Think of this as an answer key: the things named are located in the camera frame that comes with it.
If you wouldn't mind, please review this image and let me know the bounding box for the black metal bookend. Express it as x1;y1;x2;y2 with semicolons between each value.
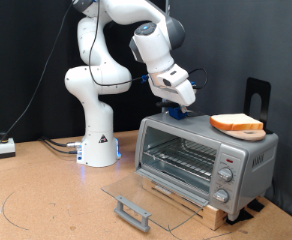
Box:
243;77;274;135

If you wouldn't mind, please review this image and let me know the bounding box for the small blue object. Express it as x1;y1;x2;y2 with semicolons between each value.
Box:
155;100;217;121

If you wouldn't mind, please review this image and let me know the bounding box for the black base cable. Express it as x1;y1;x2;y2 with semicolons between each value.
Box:
40;135;84;149
40;138;80;155

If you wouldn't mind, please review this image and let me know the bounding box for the black foam pad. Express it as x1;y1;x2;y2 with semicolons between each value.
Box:
247;199;265;213
226;208;254;226

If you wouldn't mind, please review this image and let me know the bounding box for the metal oven rack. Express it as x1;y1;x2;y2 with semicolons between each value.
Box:
142;137;218;183

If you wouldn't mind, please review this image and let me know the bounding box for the wooden block under oven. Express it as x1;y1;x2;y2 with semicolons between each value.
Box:
141;176;229;232

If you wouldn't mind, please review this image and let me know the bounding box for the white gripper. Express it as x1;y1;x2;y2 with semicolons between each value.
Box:
155;79;197;114

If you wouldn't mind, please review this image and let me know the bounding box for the emergency stop button box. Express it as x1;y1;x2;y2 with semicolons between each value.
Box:
0;131;17;160

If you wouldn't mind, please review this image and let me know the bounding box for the glass oven door with handle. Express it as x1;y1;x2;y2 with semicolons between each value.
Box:
100;167;210;233

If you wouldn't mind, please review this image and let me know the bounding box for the silver toaster oven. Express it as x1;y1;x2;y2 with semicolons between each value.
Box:
134;108;280;222

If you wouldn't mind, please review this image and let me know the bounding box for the silver oven knob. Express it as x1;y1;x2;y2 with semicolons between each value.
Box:
213;188;230;204
217;167;234;183

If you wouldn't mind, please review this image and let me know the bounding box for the thin black camera cable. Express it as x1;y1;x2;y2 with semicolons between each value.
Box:
88;0;209;91

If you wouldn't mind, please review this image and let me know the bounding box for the white bread slice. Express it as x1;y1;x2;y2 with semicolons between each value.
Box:
209;113;265;132

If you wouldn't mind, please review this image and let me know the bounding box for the grey metal pole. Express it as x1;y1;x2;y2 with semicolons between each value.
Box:
161;0;171;114

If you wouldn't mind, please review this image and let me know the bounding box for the round wooden cutting board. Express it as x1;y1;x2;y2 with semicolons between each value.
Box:
217;128;267;142

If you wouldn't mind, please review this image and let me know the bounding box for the long black power cable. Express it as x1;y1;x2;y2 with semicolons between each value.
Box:
0;0;74;172

